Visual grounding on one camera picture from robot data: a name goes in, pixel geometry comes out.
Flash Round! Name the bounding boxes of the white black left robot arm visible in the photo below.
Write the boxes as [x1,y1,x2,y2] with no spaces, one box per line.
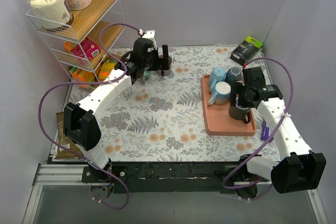
[63,37,172,182]

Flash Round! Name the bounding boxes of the dark teal mug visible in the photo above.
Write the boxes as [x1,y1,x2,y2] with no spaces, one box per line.
[225,67,242,85]

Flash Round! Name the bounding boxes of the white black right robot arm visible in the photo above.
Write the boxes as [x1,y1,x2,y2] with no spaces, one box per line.
[232,67,326,194]

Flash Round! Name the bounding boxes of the blue white gradient mug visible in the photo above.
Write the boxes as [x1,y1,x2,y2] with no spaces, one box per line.
[208,80,231,105]

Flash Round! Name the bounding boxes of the dark grey mug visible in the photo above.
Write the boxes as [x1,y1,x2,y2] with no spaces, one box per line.
[228,105,251,124]

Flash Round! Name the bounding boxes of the purple ceramic mug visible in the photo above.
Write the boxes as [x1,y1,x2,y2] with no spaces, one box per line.
[156,56,172,76]

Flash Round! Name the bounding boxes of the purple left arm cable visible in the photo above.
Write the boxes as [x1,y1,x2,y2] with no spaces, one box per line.
[38,23,144,210]

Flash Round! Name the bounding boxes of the white wire wooden shelf rack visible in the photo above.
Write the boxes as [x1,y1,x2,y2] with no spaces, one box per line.
[26,0,132,91]

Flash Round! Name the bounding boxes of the green ceramic mug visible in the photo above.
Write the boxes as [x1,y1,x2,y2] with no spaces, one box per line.
[141,71,151,81]

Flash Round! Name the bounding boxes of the light blue mug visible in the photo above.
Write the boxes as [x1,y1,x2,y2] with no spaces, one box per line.
[207,67,226,92]

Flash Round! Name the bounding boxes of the terracotta pink tray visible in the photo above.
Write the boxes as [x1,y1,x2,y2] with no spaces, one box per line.
[201,74,257,136]

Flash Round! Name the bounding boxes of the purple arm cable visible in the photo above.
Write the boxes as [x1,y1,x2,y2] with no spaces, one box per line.
[38,23,144,210]
[222,56,293,201]

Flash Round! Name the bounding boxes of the pink sponge box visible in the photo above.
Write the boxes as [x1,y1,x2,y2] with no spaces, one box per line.
[70,37,101,60]

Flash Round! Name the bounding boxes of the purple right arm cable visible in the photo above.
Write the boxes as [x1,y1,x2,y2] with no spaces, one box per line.
[222,56,293,201]

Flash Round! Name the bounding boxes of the brown snack bag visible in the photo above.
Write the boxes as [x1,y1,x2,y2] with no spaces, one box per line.
[55,112,82,159]

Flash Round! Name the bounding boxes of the orange sponge box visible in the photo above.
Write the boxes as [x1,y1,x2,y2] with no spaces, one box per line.
[98,60,118,82]

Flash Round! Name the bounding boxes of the orange yellow sponge pack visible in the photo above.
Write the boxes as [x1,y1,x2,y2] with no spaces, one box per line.
[68,66,95,82]

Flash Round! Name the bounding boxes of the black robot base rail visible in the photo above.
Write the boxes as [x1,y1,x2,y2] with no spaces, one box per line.
[81,159,268,195]

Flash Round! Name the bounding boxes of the black green product box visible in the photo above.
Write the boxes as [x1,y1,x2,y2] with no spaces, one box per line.
[230,36,263,66]

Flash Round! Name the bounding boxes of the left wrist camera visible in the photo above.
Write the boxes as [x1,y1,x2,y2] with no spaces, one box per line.
[142,30,155,41]

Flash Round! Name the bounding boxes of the beige wrapped paper roll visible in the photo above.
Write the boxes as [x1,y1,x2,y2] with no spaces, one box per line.
[28,0,73,29]

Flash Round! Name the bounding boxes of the purple small packet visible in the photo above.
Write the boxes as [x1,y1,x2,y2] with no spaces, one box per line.
[260,121,270,141]

